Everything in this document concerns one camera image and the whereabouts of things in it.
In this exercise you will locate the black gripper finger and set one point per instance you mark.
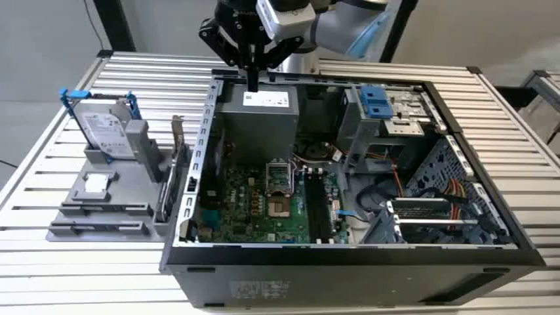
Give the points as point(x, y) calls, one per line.
point(213, 29)
point(285, 52)

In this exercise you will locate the RAM stick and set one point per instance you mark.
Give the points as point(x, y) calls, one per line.
point(105, 208)
point(101, 226)

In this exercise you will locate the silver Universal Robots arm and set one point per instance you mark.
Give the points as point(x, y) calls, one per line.
point(337, 23)

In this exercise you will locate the blue plastic drive latch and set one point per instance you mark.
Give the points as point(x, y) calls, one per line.
point(377, 105)

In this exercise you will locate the grey power supply unit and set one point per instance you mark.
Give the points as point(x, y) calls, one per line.
point(258, 138)

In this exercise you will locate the black round fan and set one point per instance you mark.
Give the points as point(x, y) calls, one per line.
point(313, 151)

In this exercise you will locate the hard disk in blue carrier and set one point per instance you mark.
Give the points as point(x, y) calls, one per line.
point(103, 128)

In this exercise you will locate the CPU socket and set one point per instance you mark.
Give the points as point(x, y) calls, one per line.
point(281, 207)

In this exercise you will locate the green motherboard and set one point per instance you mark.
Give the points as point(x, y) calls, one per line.
point(238, 213)

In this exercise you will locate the grey parts rack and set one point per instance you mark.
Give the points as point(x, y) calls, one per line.
point(131, 187)

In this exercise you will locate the silver CPU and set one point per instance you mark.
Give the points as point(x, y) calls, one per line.
point(97, 183)

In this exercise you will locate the metal disk bay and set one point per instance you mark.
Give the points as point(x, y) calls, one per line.
point(434, 222)

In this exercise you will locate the black PC case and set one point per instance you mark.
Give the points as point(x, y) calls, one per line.
point(306, 285)

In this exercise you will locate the black metal post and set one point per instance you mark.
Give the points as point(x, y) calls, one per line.
point(399, 29)
point(121, 29)

